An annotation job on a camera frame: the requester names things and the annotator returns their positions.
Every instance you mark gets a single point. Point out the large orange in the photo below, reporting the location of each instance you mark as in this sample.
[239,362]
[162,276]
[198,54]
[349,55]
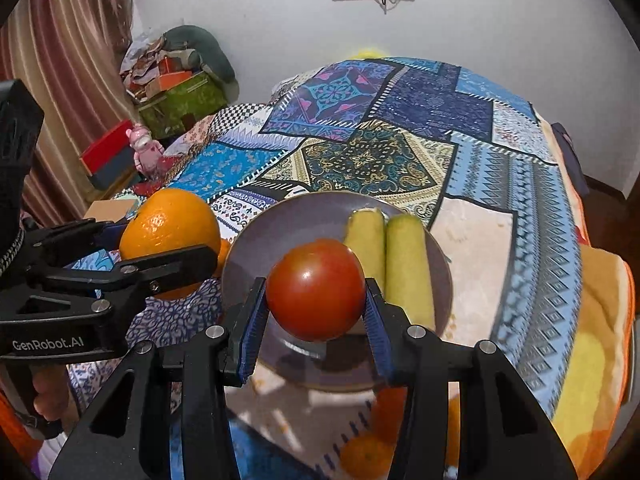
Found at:
[165,225]

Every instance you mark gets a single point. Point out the dark cloth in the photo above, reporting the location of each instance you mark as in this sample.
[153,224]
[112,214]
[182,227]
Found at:
[572,160]

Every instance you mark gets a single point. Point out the grey round plate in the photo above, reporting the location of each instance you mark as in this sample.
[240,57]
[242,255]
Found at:
[300,220]

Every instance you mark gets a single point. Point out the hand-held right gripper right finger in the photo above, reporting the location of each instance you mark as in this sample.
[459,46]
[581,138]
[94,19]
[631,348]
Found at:
[375,335]

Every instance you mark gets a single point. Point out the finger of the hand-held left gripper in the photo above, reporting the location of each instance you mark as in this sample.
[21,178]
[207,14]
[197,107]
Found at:
[170,267]
[75,237]

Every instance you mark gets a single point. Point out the peeled cucumber piece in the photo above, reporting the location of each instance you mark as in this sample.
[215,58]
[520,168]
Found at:
[407,270]
[365,240]

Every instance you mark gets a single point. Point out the striped brown curtain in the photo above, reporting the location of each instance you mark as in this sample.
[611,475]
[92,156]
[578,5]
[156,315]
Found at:
[65,60]

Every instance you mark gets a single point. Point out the orange yellow blanket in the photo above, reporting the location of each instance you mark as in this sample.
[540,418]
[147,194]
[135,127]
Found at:
[600,335]

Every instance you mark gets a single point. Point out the pink toy figure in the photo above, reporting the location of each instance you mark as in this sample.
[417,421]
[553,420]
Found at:
[145,152]

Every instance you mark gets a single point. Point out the green patterned box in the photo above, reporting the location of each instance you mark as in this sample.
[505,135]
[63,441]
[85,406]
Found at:
[190,100]

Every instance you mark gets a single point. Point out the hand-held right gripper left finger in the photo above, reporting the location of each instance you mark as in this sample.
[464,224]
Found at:
[252,332]

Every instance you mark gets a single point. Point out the small orange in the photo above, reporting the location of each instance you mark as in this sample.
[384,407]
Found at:
[223,257]
[365,457]

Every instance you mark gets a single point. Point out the red box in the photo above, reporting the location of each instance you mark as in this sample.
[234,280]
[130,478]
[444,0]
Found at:
[107,147]

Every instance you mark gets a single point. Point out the red tomato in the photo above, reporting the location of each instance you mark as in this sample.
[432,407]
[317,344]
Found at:
[315,290]

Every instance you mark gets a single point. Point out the person's left hand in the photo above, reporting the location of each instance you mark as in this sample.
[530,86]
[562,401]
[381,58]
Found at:
[48,400]

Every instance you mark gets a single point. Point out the grey cushion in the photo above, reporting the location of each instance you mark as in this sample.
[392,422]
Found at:
[215,55]

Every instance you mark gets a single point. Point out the cardboard box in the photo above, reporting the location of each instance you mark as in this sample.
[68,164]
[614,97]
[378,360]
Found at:
[110,208]

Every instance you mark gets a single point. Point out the pile of clothes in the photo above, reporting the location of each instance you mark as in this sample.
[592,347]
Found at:
[145,60]

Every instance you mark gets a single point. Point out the patchwork printed blanket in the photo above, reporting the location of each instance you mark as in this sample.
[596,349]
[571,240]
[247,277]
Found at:
[390,110]

